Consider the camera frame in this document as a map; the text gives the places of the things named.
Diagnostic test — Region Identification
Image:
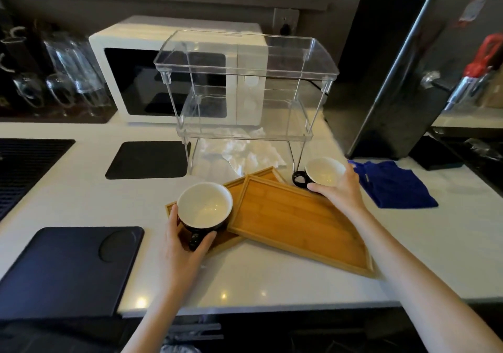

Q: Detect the black square mat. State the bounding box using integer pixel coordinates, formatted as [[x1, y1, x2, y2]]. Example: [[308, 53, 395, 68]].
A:
[[105, 140, 192, 180]]

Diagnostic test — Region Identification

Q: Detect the red-handled steel tool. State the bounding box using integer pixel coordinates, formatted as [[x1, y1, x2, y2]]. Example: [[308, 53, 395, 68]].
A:
[[443, 32, 503, 112]]

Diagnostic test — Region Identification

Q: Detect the white microwave oven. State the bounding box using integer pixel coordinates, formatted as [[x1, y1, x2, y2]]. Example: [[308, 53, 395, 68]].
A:
[[88, 15, 270, 128]]

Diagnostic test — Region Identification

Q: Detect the clear glass mug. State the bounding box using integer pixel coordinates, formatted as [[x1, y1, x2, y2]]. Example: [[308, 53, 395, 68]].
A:
[[12, 72, 45, 110], [79, 83, 114, 117], [45, 73, 78, 110]]

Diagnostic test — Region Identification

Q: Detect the dark cabinet front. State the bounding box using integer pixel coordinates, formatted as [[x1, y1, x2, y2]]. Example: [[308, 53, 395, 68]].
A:
[[0, 303, 503, 353]]

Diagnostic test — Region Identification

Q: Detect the black ribbed drain mat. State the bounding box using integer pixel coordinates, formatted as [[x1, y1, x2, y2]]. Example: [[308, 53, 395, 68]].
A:
[[0, 138, 76, 222]]

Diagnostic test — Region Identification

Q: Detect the person's left hand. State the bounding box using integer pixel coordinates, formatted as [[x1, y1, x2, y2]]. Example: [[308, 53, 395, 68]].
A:
[[161, 204, 218, 299]]

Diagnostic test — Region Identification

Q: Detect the wooden tray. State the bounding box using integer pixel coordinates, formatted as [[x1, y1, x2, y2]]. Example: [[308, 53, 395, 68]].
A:
[[227, 174, 376, 279], [165, 166, 288, 258]]

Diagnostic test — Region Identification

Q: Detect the tall clear glass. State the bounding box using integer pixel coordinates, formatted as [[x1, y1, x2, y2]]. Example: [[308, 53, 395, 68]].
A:
[[42, 32, 107, 95]]

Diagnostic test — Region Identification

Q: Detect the blue cloth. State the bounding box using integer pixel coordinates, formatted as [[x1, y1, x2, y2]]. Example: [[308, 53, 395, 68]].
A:
[[347, 160, 439, 209]]

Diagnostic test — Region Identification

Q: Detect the small black cup white inside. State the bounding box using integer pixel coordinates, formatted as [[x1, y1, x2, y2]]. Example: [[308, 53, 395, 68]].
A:
[[292, 156, 347, 192]]

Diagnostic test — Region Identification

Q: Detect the person's right forearm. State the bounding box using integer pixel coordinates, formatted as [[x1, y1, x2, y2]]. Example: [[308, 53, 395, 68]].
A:
[[348, 207, 503, 353]]

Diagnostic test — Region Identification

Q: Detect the crumpled white cloth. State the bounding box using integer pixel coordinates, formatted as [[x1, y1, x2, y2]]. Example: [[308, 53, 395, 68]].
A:
[[196, 126, 288, 177]]

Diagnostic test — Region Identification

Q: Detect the small black pad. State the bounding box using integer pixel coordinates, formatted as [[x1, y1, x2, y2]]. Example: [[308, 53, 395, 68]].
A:
[[408, 135, 464, 171]]

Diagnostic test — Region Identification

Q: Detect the person's right hand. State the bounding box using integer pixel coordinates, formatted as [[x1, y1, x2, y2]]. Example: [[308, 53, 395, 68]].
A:
[[307, 162, 368, 218]]

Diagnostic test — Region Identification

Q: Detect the wall power outlet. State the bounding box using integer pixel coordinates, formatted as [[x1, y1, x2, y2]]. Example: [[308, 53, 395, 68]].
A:
[[272, 8, 300, 37]]

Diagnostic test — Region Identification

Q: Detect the person's left forearm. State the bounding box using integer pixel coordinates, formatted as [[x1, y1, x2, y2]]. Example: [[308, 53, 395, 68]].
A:
[[121, 286, 199, 353]]

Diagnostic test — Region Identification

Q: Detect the clear acrylic two-tier shelf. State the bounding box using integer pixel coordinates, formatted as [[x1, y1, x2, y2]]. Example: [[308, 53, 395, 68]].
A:
[[153, 29, 340, 177]]

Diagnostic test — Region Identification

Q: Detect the large black cup white inside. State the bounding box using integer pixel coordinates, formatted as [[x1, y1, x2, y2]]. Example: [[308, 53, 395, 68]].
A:
[[176, 182, 234, 252]]

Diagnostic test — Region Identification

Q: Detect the tall black appliance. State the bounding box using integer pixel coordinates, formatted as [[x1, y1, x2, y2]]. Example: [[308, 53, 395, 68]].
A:
[[322, 0, 503, 161]]

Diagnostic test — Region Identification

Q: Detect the black mat with round recess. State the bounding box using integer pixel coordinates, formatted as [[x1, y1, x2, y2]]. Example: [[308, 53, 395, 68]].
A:
[[0, 226, 145, 321]]

